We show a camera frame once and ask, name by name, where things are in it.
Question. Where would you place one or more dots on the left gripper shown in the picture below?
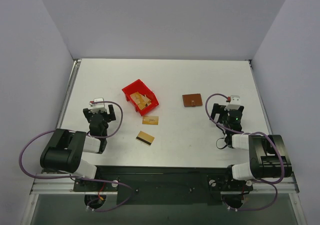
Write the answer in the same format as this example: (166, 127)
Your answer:
(88, 113)

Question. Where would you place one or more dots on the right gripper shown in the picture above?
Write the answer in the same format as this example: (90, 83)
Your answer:
(218, 112)

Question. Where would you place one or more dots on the brown leather card holder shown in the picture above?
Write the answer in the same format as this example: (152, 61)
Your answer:
(192, 100)

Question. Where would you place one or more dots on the gold card with chip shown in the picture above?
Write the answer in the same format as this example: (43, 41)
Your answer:
(150, 120)

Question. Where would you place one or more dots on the gold card magnetic stripe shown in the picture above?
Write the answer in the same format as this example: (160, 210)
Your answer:
(145, 138)

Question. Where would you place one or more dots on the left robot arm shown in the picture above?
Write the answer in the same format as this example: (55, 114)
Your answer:
(63, 152)

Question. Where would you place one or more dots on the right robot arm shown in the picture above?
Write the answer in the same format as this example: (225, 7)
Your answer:
(268, 157)

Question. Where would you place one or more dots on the gold cards in bin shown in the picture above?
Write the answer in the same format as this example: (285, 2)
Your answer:
(142, 101)

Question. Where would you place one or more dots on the red plastic bin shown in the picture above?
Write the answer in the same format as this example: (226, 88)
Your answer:
(139, 86)

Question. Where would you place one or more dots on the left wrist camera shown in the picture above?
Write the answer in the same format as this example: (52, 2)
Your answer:
(97, 105)

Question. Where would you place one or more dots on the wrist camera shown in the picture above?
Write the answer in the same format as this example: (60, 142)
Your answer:
(97, 105)
(233, 103)

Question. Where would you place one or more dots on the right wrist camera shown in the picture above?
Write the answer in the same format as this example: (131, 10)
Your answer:
(233, 103)

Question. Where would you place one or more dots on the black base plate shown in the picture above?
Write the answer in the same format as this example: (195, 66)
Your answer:
(146, 185)

